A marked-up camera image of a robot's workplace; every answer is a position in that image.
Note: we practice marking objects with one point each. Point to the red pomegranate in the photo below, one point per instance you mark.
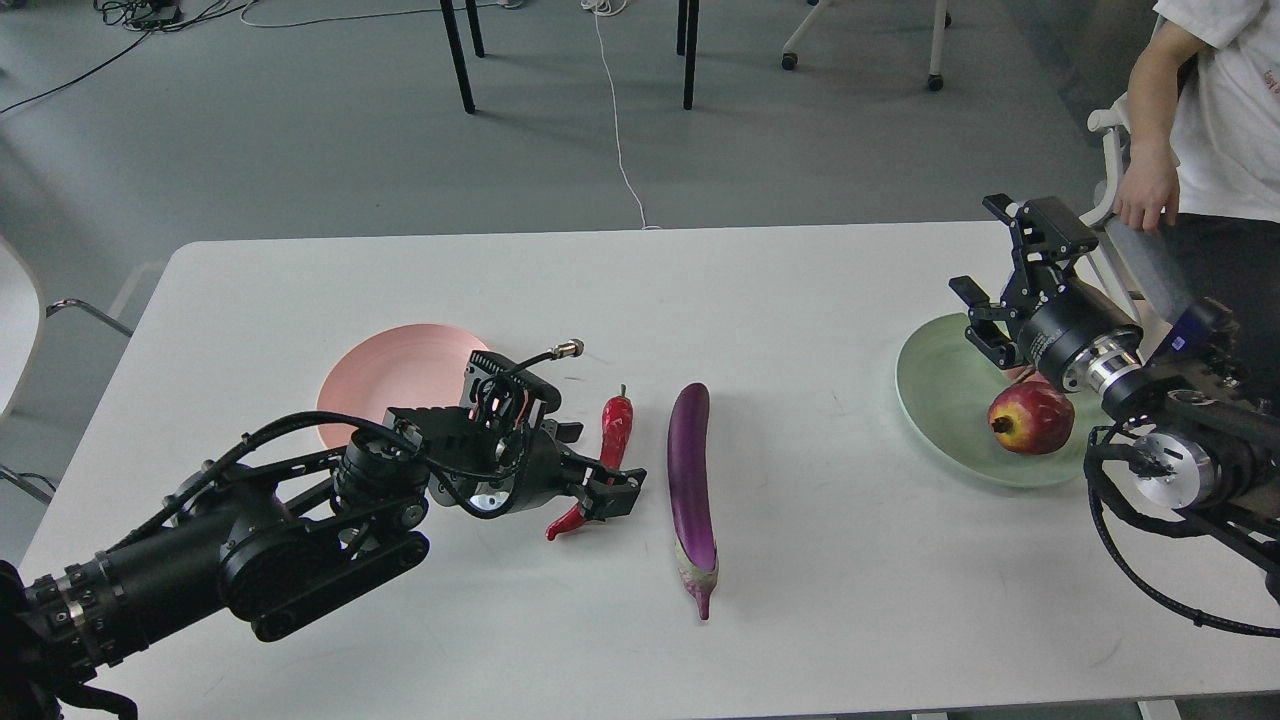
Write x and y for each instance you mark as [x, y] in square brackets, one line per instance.
[1031, 418]

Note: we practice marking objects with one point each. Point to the person in white shirt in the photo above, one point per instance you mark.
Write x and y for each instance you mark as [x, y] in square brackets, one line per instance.
[1202, 96]

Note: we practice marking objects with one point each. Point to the light green plate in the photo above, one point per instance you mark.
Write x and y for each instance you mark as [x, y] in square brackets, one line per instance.
[945, 386]

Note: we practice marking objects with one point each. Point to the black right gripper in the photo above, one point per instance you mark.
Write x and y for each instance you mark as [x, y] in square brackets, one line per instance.
[1047, 319]

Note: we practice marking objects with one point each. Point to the black table leg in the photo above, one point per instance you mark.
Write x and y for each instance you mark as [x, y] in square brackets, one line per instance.
[686, 46]
[453, 36]

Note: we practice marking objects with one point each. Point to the purple eggplant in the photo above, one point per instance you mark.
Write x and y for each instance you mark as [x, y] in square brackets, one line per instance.
[696, 549]

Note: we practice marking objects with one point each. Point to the red chili pepper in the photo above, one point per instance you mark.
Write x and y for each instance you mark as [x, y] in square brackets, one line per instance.
[617, 422]

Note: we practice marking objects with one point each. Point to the pink plate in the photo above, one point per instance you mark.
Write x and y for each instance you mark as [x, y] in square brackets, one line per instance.
[413, 365]

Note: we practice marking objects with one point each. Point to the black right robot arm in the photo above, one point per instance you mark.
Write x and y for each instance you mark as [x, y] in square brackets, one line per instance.
[1184, 455]

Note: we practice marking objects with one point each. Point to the person's hand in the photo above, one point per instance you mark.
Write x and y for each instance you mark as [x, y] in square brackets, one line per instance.
[1148, 197]

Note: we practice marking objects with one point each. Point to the white chair at left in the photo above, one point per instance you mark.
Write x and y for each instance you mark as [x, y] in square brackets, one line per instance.
[23, 314]

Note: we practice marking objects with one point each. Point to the white office chair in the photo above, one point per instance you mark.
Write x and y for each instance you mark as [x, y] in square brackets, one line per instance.
[1137, 271]

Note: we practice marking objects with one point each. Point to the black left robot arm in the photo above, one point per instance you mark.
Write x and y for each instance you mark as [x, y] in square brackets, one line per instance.
[303, 516]

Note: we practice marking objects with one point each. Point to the white rolling chair base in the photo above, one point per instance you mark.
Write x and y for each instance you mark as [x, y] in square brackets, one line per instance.
[919, 47]

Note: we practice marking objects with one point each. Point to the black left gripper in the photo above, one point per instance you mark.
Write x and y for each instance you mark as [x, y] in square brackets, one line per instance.
[548, 468]

